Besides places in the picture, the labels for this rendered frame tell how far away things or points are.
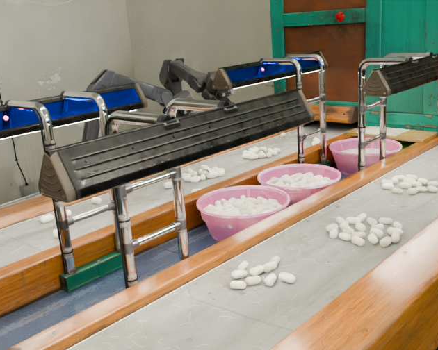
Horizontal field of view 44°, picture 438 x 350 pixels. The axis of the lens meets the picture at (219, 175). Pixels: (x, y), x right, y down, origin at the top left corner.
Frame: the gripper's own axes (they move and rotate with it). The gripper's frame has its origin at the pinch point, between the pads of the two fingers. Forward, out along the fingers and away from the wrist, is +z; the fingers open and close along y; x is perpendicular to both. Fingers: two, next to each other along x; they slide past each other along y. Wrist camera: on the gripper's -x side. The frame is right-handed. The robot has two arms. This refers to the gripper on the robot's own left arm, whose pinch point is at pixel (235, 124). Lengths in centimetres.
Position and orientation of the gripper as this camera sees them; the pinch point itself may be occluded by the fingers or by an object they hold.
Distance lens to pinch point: 219.1
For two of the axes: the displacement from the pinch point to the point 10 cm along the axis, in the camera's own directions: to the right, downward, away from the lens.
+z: 6.0, 7.3, -3.2
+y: 6.8, -2.6, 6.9
